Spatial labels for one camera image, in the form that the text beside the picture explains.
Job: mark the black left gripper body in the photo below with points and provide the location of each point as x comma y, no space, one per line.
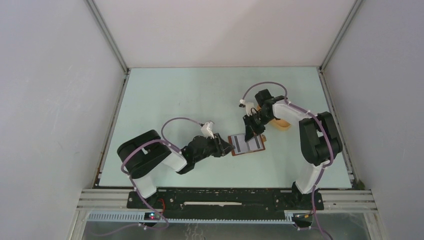
217,149

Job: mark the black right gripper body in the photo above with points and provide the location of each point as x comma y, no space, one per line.
256,122

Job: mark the brown leather card holder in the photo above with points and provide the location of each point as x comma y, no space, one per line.
242,147

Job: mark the silver VIP card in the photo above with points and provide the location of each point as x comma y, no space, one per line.
240,146

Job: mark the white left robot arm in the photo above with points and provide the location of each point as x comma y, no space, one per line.
143,154

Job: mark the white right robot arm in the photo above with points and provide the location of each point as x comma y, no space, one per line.
320,140

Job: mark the orange plastic tray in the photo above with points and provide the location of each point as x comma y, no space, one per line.
281,124

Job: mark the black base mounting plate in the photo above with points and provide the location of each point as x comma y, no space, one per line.
256,202

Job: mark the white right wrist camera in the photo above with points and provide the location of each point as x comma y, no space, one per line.
248,106

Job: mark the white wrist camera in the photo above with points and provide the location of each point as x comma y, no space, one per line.
248,106
207,129

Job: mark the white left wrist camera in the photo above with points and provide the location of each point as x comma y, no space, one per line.
207,129

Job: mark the white cable duct strip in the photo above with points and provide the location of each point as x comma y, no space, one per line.
145,217

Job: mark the aluminium frame rail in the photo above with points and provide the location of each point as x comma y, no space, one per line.
334,201

